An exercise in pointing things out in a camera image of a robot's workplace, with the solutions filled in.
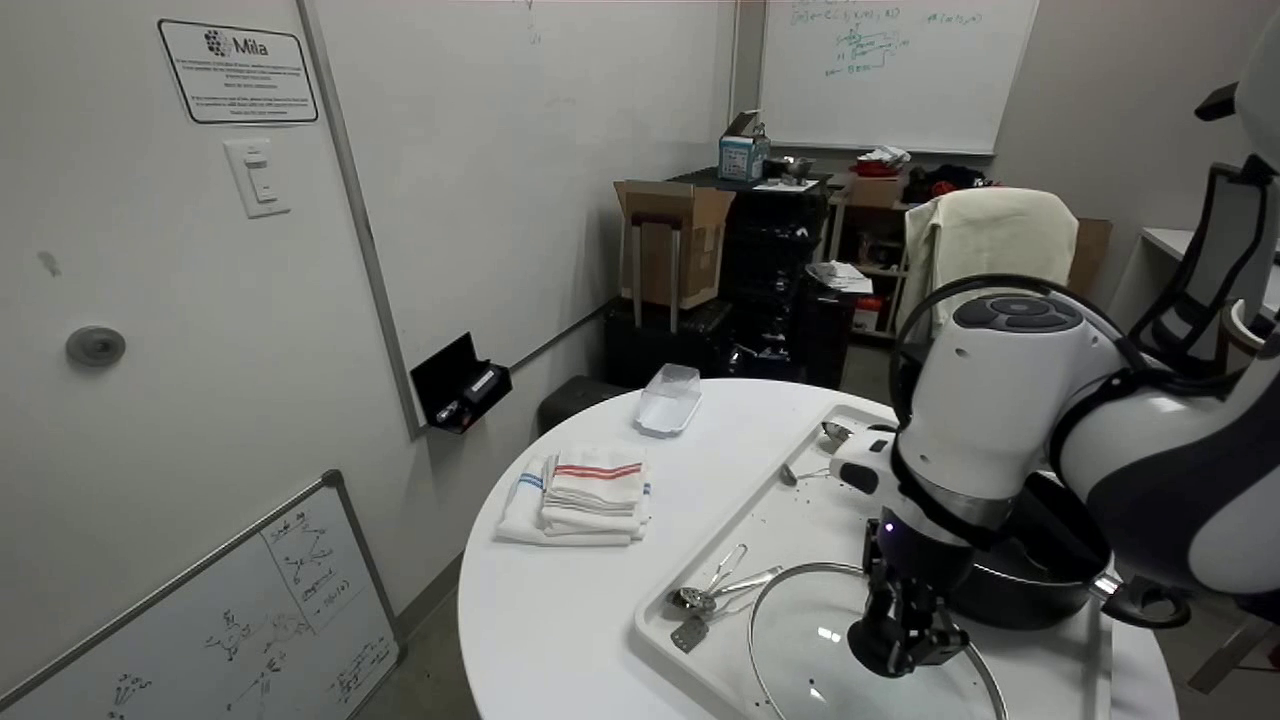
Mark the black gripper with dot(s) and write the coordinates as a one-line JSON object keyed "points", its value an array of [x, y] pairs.
{"points": [[913, 563]]}

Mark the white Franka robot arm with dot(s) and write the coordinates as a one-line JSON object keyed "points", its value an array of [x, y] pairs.
{"points": [[1000, 384]]}

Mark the white plastic tray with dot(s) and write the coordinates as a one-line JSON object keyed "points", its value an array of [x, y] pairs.
{"points": [[746, 532]]}

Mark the small steel spoon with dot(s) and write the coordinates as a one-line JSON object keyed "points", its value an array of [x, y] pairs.
{"points": [[794, 468]]}

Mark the large steel serving spoon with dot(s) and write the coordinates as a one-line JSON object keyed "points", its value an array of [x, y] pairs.
{"points": [[833, 432]]}

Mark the clear plastic container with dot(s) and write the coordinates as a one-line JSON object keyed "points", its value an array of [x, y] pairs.
{"points": [[665, 403]]}

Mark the folded white striped towel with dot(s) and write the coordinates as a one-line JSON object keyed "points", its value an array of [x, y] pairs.
{"points": [[594, 486]]}

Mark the white paper stack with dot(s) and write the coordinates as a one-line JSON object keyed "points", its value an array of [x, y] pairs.
{"points": [[843, 278]]}

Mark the black drawer cabinet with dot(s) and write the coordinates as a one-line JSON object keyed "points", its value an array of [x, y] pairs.
{"points": [[775, 281]]}

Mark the large black case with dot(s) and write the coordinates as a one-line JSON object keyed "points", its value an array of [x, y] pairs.
{"points": [[665, 346]]}

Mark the cream cloth on chair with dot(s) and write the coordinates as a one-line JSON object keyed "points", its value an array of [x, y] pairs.
{"points": [[993, 240]]}

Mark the small black bin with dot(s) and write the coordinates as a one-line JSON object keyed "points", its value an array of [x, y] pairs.
{"points": [[578, 403]]}

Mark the brown board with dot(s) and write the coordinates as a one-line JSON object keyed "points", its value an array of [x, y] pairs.
{"points": [[1089, 252]]}

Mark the brown wooden shelf unit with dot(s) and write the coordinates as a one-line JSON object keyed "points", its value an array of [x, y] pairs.
{"points": [[875, 195]]}

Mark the black bag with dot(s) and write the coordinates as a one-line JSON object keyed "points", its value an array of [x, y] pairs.
{"points": [[945, 181]]}

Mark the brown cardboard box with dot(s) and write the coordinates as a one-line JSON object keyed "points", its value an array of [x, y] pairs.
{"points": [[695, 225]]}

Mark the white desk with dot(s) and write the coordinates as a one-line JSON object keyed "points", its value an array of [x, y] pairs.
{"points": [[1167, 240]]}

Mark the red item on shelf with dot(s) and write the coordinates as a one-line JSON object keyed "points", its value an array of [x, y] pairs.
{"points": [[881, 167]]}

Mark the black mesh office chair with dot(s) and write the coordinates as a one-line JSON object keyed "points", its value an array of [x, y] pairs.
{"points": [[1221, 252]]}

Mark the blue tissue box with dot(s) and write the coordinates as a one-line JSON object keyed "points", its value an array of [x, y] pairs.
{"points": [[738, 156]]}

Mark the whiteboard with green writing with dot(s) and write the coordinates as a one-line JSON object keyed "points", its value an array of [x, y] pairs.
{"points": [[905, 82]]}

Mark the small leaning whiteboard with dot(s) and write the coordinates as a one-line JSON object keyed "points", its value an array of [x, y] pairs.
{"points": [[240, 624]]}

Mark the round grey door stopper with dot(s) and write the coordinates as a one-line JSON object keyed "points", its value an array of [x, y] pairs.
{"points": [[92, 346]]}

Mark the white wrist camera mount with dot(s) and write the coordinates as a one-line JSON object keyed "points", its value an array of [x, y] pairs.
{"points": [[875, 461]]}

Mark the black wall marker holder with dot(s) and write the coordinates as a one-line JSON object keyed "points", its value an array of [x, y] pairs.
{"points": [[454, 381]]}

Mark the large wall whiteboard panel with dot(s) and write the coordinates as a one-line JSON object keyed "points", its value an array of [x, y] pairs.
{"points": [[535, 161]]}

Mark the white light switch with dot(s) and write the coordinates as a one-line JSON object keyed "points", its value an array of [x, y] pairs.
{"points": [[259, 181]]}

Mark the white wall sign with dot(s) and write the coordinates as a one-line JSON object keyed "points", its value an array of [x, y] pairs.
{"points": [[236, 68]]}

